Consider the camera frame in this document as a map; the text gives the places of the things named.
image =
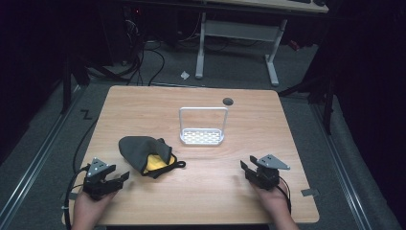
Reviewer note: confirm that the metal floor rail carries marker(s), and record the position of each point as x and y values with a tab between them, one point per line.
343	166
35	159

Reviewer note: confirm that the grey tape piece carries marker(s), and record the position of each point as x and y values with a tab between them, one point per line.
309	192
66	196

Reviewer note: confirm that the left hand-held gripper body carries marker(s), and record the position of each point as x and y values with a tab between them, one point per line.
95	185

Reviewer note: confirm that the black metal stand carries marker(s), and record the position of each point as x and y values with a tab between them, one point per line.
67	86
327	105

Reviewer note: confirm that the white-legged desk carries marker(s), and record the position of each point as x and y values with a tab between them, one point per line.
239	30

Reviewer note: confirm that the red object under desk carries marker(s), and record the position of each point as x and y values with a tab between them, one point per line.
294	45

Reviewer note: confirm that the black computer mouse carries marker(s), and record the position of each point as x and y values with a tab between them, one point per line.
320	2

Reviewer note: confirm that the black keyboard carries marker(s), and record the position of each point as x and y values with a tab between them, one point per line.
300	1

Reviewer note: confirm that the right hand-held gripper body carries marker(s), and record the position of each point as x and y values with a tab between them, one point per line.
266	174

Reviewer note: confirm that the person's right hand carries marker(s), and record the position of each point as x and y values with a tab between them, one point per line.
271	199

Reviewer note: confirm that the black table grommet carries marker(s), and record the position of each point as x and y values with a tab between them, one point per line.
228	101

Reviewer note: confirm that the white paper scrap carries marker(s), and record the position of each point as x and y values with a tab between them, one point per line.
184	75

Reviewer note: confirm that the person's left hand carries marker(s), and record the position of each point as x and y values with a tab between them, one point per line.
89	206

